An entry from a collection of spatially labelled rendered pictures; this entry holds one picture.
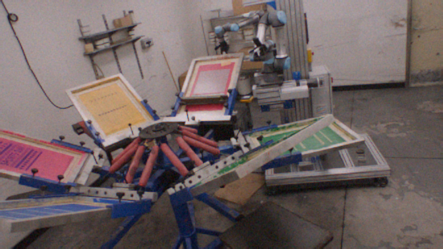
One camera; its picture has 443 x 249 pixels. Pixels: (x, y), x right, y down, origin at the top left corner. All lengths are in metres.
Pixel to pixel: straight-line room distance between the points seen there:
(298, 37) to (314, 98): 0.64
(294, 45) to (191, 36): 4.13
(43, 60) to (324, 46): 4.64
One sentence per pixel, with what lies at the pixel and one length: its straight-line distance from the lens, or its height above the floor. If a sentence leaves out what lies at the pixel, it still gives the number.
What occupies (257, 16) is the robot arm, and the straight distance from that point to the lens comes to 3.60.
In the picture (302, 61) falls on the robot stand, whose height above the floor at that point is 1.37.
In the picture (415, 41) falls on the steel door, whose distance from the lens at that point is 6.59.
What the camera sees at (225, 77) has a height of 1.37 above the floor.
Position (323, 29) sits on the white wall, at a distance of 6.45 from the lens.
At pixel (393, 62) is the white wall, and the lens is 6.58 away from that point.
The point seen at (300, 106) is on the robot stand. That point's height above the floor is 0.90.
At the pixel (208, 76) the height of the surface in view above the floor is 1.39.
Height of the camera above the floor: 2.15
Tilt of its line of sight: 22 degrees down
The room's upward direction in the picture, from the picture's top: 11 degrees counter-clockwise
